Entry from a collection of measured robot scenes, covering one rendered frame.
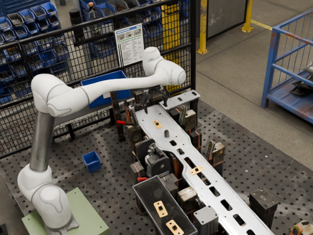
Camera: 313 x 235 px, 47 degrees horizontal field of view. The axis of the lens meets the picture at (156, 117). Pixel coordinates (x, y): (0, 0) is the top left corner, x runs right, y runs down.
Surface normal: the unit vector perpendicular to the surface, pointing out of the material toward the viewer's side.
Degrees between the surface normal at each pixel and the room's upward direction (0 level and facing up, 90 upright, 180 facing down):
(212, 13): 91
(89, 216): 4
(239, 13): 92
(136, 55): 90
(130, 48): 90
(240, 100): 0
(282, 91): 0
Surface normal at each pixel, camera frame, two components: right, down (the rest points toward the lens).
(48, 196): 0.07, -0.71
